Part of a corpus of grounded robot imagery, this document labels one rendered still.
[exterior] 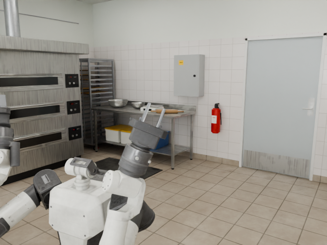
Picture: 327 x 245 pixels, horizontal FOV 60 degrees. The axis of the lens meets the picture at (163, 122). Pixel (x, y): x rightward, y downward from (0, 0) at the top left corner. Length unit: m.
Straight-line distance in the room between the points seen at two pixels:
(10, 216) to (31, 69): 3.45
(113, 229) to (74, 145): 4.28
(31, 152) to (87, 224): 3.61
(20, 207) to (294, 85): 3.97
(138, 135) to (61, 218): 0.52
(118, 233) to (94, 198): 0.28
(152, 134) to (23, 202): 0.67
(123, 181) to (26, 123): 3.78
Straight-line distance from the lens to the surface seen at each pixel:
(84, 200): 1.12
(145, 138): 0.84
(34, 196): 1.32
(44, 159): 4.80
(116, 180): 0.84
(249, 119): 4.76
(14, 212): 1.30
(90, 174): 1.13
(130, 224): 1.01
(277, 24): 4.63
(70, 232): 1.20
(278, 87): 4.60
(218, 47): 4.89
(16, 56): 4.47
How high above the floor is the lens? 1.57
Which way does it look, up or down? 10 degrees down
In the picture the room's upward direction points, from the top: straight up
